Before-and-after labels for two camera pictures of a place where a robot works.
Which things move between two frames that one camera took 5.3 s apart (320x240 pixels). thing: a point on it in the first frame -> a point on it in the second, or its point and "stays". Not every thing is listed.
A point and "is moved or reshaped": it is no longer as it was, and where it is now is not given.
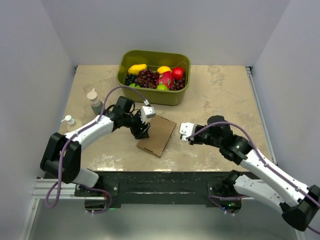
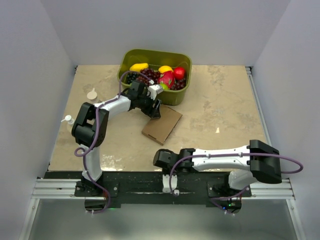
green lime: x=162 y=86 stays
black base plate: x=156 y=188 stays
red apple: x=178 y=73 stays
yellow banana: x=136 y=68 stays
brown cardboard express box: x=160 y=131 is moved or reshaped
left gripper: x=139 y=133 -> x=153 y=113
